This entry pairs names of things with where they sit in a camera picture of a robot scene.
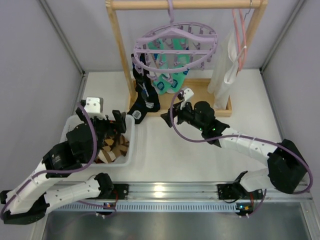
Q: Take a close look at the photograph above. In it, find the brown tan argyle sock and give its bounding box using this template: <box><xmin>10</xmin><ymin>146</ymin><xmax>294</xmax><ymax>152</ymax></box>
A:
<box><xmin>101</xmin><ymin>134</ymin><xmax>130</xmax><ymax>157</ymax></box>

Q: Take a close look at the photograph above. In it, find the black blue sock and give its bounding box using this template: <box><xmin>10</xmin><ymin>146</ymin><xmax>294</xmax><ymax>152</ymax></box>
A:
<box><xmin>127</xmin><ymin>53</ymin><xmax>161</xmax><ymax>125</ymax></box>

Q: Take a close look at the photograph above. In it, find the brown tan striped sock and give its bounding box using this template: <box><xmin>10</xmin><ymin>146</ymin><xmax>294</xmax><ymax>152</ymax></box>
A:
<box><xmin>94</xmin><ymin>150</ymin><xmax>124</xmax><ymax>164</ymax></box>

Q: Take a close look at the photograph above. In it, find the mint green sock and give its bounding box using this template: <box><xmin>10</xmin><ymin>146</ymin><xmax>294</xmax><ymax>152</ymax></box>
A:
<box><xmin>148</xmin><ymin>53</ymin><xmax>171</xmax><ymax>95</ymax></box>
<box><xmin>147</xmin><ymin>37</ymin><xmax>191</xmax><ymax>95</ymax></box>

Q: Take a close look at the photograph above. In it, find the purple round clip hanger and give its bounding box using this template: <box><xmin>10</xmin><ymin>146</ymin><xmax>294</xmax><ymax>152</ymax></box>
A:
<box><xmin>131</xmin><ymin>0</ymin><xmax>219</xmax><ymax>88</ymax></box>

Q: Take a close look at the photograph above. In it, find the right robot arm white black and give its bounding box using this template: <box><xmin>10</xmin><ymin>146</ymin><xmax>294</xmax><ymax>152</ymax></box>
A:
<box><xmin>161</xmin><ymin>101</ymin><xmax>308</xmax><ymax>195</ymax></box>

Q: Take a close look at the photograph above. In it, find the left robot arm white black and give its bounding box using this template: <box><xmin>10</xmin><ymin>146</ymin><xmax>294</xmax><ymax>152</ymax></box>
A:
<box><xmin>0</xmin><ymin>97</ymin><xmax>127</xmax><ymax>225</ymax></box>

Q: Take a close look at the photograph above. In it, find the pink clothes hanger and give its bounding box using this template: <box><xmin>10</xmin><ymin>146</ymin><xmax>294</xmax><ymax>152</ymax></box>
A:
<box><xmin>232</xmin><ymin>9</ymin><xmax>248</xmax><ymax>72</ymax></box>

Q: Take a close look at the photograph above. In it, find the wooden clothes rack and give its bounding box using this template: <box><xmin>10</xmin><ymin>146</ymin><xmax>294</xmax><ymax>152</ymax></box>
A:
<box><xmin>105</xmin><ymin>0</ymin><xmax>269</xmax><ymax>118</ymax></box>

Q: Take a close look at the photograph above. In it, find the white plastic basket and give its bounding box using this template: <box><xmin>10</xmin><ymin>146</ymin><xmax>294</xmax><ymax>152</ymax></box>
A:
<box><xmin>59</xmin><ymin>115</ymin><xmax>137</xmax><ymax>169</ymax></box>

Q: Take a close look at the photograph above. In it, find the white hanging cloth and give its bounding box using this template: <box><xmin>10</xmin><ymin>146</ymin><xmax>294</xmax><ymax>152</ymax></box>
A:
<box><xmin>207</xmin><ymin>30</ymin><xmax>241</xmax><ymax>110</ymax></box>

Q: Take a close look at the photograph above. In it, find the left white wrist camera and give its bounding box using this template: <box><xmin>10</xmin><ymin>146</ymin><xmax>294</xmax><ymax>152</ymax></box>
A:
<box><xmin>81</xmin><ymin>96</ymin><xmax>107</xmax><ymax>120</ymax></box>

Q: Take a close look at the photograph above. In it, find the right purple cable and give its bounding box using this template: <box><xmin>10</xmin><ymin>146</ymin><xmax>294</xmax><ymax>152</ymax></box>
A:
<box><xmin>169</xmin><ymin>91</ymin><xmax>314</xmax><ymax>195</ymax></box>

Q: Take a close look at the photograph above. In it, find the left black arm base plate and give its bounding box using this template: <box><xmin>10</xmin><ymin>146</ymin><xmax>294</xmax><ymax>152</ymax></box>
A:
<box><xmin>89</xmin><ymin>183</ymin><xmax>129</xmax><ymax>200</ymax></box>

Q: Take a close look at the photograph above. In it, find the aluminium rail frame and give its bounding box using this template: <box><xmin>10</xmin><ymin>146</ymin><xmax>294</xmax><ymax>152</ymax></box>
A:
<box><xmin>45</xmin><ymin>181</ymin><xmax>312</xmax><ymax>216</ymax></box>

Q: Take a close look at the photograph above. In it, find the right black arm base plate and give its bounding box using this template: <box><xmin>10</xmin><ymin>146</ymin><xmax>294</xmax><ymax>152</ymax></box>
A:
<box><xmin>217</xmin><ymin>183</ymin><xmax>264</xmax><ymax>200</ymax></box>

